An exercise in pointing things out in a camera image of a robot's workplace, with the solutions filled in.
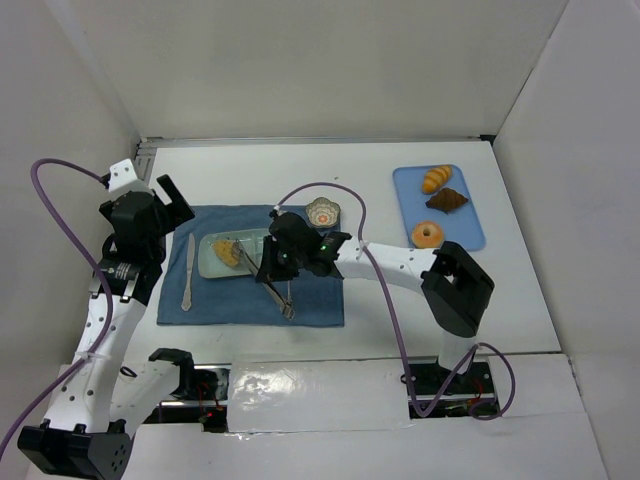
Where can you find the blue cloth placemat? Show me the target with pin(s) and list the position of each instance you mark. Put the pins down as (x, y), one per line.
(239, 300)

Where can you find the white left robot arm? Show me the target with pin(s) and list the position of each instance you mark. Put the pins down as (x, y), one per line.
(89, 430)

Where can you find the patterned flower-shaped small bowl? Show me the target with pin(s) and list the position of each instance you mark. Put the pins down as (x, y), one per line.
(323, 213)

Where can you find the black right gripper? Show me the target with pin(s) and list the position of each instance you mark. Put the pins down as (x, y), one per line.
(268, 261)

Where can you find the silver table knife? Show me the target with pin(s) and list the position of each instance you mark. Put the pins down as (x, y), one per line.
(190, 258)

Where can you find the sliced bread piece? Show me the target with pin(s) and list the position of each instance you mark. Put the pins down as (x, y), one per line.
(227, 252)

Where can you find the silver foil covered panel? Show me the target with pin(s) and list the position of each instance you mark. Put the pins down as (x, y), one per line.
(326, 396)

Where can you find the light green rectangular plate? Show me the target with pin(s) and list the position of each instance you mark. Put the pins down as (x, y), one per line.
(211, 266)

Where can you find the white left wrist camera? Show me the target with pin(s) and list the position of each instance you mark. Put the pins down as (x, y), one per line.
(123, 179)

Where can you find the aluminium table frame rail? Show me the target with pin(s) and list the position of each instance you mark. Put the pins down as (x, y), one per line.
(147, 148)

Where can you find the golden croissant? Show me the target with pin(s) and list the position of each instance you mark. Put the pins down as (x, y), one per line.
(435, 178)

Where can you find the light blue tray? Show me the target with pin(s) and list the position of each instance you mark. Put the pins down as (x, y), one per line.
(462, 225)

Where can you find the chocolate croissant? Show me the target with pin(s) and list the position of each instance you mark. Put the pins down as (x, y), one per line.
(446, 200)

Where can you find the glazed donut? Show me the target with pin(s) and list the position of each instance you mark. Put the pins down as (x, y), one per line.
(426, 235)

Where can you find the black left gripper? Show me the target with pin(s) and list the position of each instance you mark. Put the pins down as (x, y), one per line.
(167, 209)

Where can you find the silver fork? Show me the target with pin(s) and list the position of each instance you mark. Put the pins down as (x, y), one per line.
(288, 309)

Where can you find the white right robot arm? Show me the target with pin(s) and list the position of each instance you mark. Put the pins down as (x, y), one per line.
(456, 288)

